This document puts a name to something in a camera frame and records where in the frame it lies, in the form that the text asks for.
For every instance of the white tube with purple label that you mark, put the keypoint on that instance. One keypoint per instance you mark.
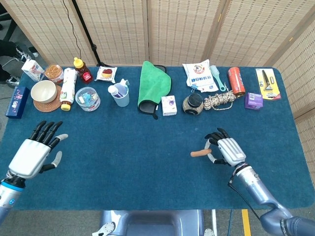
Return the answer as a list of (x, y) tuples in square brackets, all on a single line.
[(114, 91)]

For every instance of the white drink bottle yellow cap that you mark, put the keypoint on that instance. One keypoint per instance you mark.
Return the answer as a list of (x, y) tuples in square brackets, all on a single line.
[(68, 87)]

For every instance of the glass jar with black lid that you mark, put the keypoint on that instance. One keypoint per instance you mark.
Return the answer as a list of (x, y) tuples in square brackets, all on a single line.
[(193, 104)]

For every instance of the white sugar bag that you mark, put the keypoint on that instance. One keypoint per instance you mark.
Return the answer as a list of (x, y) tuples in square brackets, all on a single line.
[(200, 76)]

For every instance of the blue felt table cover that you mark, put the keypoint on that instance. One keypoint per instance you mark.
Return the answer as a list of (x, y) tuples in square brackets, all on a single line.
[(137, 172)]

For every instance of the white milk carton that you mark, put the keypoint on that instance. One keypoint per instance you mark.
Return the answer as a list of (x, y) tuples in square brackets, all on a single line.
[(32, 70)]

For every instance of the green towel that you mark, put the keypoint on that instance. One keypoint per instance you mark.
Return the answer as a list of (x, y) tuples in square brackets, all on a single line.
[(152, 84)]

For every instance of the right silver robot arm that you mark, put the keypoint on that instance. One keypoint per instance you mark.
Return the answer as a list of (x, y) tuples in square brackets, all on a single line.
[(261, 191)]

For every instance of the black white sneaker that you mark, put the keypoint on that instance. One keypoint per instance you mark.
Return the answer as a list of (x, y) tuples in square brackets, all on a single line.
[(23, 53), (12, 81)]

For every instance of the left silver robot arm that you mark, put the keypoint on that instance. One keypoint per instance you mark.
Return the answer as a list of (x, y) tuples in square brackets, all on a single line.
[(8, 196)]

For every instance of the small white box purple print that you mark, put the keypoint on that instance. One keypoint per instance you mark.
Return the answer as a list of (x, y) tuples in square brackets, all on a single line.
[(169, 105)]

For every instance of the light blue toothbrush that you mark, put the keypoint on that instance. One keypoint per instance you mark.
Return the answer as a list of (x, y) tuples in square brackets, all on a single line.
[(124, 83)]

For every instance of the orange can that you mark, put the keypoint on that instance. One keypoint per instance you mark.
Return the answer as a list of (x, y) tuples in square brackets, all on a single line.
[(235, 81)]

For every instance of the razor on yellow card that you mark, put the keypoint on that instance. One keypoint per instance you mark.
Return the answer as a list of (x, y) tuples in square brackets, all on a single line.
[(267, 83)]

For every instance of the light blue cup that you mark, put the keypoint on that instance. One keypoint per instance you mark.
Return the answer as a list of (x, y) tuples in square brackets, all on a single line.
[(121, 98)]

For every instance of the teal brush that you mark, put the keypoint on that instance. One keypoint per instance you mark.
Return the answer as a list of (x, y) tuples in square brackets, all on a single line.
[(217, 76)]

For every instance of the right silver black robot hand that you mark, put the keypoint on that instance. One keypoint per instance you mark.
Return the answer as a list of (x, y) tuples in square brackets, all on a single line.
[(231, 151)]

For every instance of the clear jar with brown contents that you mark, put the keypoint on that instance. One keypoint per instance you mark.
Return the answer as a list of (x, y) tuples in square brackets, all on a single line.
[(54, 73)]

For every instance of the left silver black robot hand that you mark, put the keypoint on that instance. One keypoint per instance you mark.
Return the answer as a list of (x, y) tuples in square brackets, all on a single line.
[(29, 157)]

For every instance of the honey bottle with yellow cap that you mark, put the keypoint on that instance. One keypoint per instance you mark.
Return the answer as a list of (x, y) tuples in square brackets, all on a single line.
[(83, 71)]

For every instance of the dark blue long box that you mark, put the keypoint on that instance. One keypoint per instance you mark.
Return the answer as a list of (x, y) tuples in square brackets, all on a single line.
[(16, 102)]

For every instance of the round woven coaster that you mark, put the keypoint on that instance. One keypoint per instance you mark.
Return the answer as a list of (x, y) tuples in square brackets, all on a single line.
[(45, 106)]

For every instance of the small sausage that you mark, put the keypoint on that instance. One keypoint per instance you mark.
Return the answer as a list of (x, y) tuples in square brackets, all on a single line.
[(198, 153)]

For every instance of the white robot base foot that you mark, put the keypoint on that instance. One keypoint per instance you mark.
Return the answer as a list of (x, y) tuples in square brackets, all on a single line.
[(105, 228), (209, 232)]

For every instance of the clear round tub of clips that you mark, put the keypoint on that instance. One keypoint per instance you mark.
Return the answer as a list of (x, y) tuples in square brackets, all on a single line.
[(87, 99)]

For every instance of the black stand pole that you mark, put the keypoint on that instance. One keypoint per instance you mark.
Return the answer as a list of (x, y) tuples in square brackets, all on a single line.
[(87, 34)]

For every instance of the wrapped pastry snack pack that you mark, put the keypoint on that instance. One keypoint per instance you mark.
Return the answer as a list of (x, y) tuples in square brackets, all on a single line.
[(106, 74)]

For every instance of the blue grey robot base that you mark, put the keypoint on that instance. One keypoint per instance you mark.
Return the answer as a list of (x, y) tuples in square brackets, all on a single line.
[(152, 222)]

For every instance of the yellow floor tape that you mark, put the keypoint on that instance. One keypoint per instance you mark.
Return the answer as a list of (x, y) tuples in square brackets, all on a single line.
[(246, 222)]

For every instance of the cream bowl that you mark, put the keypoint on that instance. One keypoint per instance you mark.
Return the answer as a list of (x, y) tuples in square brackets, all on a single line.
[(43, 91)]

